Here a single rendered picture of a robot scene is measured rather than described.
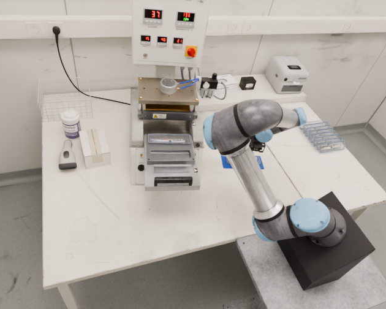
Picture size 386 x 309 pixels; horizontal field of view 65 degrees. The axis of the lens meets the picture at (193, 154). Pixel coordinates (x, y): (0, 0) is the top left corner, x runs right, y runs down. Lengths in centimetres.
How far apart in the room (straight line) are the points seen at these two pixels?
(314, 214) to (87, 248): 86
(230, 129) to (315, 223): 42
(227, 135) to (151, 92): 55
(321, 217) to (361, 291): 50
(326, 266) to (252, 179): 45
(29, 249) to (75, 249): 95
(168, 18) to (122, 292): 153
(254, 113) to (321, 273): 67
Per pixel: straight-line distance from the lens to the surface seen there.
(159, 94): 140
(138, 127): 139
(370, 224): 287
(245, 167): 104
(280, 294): 135
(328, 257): 131
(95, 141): 156
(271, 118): 98
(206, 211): 143
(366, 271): 158
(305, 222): 111
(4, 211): 247
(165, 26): 144
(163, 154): 130
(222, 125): 97
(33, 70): 199
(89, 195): 146
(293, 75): 216
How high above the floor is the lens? 192
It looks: 46 degrees down
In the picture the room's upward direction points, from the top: 11 degrees clockwise
